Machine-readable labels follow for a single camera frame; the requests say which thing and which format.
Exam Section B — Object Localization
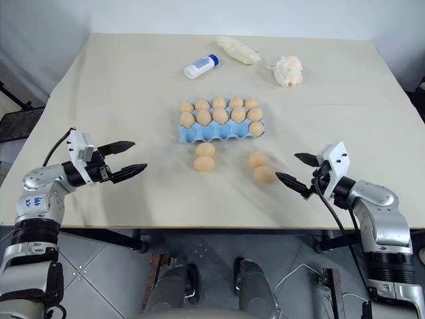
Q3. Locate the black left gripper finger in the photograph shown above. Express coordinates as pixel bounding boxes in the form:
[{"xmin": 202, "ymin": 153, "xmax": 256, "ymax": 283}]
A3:
[
  {"xmin": 110, "ymin": 163, "xmax": 149, "ymax": 185},
  {"xmin": 97, "ymin": 140, "xmax": 136, "ymax": 158}
]

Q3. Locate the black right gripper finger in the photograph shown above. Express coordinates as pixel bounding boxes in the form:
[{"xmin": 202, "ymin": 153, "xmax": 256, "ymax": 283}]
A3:
[
  {"xmin": 275, "ymin": 171, "xmax": 315, "ymax": 201},
  {"xmin": 294, "ymin": 152, "xmax": 320, "ymax": 168}
]

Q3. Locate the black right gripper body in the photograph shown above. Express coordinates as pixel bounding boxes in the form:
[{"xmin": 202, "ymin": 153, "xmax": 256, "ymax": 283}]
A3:
[{"xmin": 307, "ymin": 161, "xmax": 334, "ymax": 199}]

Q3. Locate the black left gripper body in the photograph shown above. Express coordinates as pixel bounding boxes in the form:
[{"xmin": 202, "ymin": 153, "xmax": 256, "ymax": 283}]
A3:
[{"xmin": 85, "ymin": 150, "xmax": 116, "ymax": 184}]

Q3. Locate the blue egg carton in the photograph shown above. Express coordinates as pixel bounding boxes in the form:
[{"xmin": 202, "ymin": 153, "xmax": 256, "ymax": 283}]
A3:
[{"xmin": 177, "ymin": 98, "xmax": 268, "ymax": 145}]

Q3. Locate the cream table cloth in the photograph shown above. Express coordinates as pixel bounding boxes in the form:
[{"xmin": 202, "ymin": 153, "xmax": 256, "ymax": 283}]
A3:
[{"xmin": 0, "ymin": 32, "xmax": 425, "ymax": 230}]

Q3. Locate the dark grey box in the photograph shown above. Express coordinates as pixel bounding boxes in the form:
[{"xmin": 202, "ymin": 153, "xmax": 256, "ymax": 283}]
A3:
[{"xmin": 0, "ymin": 110, "xmax": 44, "ymax": 144}]

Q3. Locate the dark rounded robot leg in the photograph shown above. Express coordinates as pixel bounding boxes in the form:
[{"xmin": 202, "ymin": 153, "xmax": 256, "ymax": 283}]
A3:
[
  {"xmin": 153, "ymin": 263, "xmax": 201, "ymax": 315},
  {"xmin": 233, "ymin": 257, "xmax": 278, "ymax": 319}
]

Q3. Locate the rusty metal bar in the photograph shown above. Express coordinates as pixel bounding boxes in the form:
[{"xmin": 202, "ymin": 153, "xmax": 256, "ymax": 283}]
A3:
[
  {"xmin": 141, "ymin": 253, "xmax": 177, "ymax": 315},
  {"xmin": 319, "ymin": 268, "xmax": 347, "ymax": 319}
]

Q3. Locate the black stand bar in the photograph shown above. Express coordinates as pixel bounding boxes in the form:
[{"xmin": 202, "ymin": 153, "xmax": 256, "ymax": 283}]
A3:
[{"xmin": 0, "ymin": 80, "xmax": 35, "ymax": 111}]

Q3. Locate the white bottle with blue cap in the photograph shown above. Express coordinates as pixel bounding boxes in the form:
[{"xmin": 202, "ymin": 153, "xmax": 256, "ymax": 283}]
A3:
[{"xmin": 184, "ymin": 54, "xmax": 220, "ymax": 80}]

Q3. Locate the clear bag of white grains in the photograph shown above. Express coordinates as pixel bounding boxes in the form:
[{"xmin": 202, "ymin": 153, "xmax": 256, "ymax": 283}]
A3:
[{"xmin": 215, "ymin": 35, "xmax": 262, "ymax": 65}]

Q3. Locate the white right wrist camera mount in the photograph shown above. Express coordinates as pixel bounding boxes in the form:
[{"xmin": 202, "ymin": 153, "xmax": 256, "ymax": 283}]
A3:
[{"xmin": 316, "ymin": 141, "xmax": 349, "ymax": 201}]

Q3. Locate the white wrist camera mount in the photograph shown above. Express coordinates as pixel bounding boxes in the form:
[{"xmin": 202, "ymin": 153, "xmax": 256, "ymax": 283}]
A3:
[
  {"xmin": 316, "ymin": 141, "xmax": 349, "ymax": 201},
  {"xmin": 67, "ymin": 128, "xmax": 96, "ymax": 184}
]

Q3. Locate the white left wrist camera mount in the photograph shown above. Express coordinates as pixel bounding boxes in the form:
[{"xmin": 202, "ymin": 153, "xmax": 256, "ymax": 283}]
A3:
[{"xmin": 67, "ymin": 128, "xmax": 96, "ymax": 184}]

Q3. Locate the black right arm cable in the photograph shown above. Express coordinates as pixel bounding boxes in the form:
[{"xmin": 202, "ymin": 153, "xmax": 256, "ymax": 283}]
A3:
[{"xmin": 311, "ymin": 174, "xmax": 371, "ymax": 288}]

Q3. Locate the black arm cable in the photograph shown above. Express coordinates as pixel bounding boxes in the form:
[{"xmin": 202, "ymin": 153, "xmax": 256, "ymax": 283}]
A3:
[
  {"xmin": 42, "ymin": 126, "xmax": 77, "ymax": 167},
  {"xmin": 311, "ymin": 174, "xmax": 371, "ymax": 288}
]

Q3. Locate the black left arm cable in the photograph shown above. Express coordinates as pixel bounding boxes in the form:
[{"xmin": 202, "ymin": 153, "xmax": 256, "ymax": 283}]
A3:
[{"xmin": 42, "ymin": 126, "xmax": 77, "ymax": 167}]

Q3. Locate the black table frame leg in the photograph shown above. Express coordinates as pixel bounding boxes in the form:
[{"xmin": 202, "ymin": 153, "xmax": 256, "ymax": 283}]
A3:
[
  {"xmin": 58, "ymin": 229, "xmax": 149, "ymax": 255},
  {"xmin": 313, "ymin": 229, "xmax": 363, "ymax": 255}
]

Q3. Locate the thin white floor cable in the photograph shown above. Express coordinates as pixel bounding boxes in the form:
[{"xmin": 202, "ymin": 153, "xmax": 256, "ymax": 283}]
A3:
[{"xmin": 274, "ymin": 261, "xmax": 373, "ymax": 319}]

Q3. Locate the black equipment at wall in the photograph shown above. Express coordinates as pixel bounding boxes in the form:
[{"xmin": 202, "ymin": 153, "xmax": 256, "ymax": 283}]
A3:
[{"xmin": 412, "ymin": 75, "xmax": 425, "ymax": 122}]

